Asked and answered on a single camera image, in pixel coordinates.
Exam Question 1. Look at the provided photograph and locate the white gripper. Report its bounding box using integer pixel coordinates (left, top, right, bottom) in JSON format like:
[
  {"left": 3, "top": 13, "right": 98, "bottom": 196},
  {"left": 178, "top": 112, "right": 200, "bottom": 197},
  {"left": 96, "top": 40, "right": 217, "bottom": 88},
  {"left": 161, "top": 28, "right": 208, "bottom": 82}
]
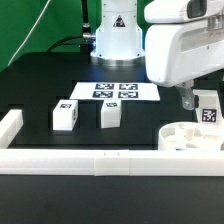
[{"left": 144, "top": 0, "right": 224, "bottom": 110}]

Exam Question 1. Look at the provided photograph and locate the white round stool seat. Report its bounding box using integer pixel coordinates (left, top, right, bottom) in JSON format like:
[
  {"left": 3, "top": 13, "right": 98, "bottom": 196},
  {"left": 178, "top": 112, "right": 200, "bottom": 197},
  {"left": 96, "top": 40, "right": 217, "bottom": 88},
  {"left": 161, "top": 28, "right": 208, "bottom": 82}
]
[{"left": 158, "top": 122, "right": 224, "bottom": 151}]

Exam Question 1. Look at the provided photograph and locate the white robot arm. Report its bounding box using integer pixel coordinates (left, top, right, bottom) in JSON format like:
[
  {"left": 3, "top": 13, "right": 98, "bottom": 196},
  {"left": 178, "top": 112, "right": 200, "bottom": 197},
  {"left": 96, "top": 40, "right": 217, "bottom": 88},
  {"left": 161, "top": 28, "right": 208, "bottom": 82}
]
[{"left": 91, "top": 0, "right": 224, "bottom": 110}]

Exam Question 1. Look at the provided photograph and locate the white sheet with markers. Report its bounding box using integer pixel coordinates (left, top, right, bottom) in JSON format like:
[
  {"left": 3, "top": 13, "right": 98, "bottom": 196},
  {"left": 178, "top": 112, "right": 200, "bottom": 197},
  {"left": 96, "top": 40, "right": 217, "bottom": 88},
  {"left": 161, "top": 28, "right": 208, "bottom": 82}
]
[{"left": 70, "top": 82, "right": 160, "bottom": 101}]

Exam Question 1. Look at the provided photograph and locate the white U-shaped fence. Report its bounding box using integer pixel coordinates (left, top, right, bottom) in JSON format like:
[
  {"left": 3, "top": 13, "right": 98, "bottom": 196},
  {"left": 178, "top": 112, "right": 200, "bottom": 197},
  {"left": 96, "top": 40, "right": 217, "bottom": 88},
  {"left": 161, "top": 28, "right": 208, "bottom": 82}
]
[{"left": 0, "top": 109, "right": 224, "bottom": 176}]

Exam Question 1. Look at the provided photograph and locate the black cable with connector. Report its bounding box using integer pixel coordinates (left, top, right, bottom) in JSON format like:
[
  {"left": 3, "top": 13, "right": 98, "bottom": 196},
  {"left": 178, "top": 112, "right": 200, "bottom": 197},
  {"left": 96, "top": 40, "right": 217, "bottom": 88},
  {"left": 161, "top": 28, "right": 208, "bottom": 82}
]
[{"left": 46, "top": 0, "right": 98, "bottom": 53}]

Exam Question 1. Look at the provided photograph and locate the white cable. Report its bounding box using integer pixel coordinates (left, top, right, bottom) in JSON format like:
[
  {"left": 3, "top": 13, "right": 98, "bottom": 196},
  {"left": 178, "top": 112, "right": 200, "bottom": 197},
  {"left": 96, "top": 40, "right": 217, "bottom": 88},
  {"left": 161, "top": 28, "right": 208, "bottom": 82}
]
[{"left": 7, "top": 0, "right": 53, "bottom": 67}]

